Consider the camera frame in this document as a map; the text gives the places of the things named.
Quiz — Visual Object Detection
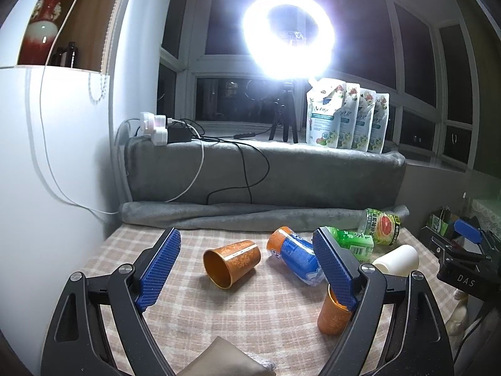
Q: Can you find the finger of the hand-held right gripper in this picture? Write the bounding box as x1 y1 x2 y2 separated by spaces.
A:
421 226 490 261
453 219 501 258

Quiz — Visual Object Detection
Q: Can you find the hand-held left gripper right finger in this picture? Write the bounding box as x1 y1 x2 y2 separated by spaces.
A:
312 227 457 376

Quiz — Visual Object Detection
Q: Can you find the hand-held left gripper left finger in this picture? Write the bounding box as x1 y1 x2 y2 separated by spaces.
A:
41 227 183 376

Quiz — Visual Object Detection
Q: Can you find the orange patterned metal cup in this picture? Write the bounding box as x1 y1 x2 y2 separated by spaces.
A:
203 240 261 289
316 288 355 336

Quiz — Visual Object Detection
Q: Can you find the white cup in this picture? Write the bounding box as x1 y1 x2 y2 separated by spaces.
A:
371 245 420 275

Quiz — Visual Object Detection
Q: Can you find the green box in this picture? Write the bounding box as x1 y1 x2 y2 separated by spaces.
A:
426 211 457 238

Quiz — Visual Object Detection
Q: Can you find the green tea bottle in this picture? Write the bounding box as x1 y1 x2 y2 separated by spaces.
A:
319 226 375 262

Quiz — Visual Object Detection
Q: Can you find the white plush toy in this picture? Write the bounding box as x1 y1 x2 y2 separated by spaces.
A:
446 288 470 337

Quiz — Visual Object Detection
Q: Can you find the blue and orange can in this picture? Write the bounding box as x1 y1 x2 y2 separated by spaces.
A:
266 226 327 286

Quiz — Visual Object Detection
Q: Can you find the green grapefruit label bottle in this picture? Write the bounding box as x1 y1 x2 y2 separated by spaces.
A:
358 207 401 245

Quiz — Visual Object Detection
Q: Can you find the checkered cloth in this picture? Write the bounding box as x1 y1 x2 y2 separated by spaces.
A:
65 224 455 376

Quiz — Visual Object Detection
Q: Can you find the grey blanket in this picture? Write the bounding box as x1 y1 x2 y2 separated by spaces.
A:
117 138 410 232

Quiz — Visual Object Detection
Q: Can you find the black power adapter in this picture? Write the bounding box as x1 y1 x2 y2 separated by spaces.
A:
166 123 195 144

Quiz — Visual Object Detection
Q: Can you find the white power strip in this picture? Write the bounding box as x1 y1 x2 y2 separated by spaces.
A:
138 111 170 138

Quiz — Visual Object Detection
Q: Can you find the large floral detergent pouch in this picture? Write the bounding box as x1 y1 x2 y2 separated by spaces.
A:
306 77 347 148

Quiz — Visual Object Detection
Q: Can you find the black tripod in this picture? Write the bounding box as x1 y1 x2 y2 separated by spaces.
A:
268 80 300 144

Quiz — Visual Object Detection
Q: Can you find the dark glass bottle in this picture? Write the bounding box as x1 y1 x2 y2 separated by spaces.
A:
51 41 80 67

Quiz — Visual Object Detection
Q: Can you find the red porcelain vase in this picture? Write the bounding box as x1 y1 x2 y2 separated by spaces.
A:
17 0 73 65

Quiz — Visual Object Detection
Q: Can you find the black cable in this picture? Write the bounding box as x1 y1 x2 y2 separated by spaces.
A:
172 119 271 205

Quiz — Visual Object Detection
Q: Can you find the white beaded cord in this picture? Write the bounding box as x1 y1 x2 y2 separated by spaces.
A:
87 71 109 103

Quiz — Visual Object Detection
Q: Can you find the white cable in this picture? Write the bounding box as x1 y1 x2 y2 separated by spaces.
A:
39 0 206 215

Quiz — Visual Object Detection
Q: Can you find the ring light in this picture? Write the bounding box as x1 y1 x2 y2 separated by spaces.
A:
242 0 336 81

